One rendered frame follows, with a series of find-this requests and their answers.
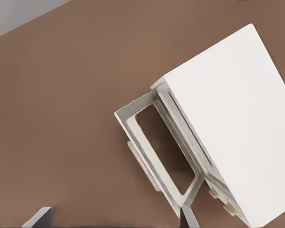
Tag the pale oven knob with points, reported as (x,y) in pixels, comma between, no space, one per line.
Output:
(229,208)
(213,192)

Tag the white oven body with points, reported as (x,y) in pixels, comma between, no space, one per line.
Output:
(228,123)

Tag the white oven door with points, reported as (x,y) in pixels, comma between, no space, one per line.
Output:
(137,133)

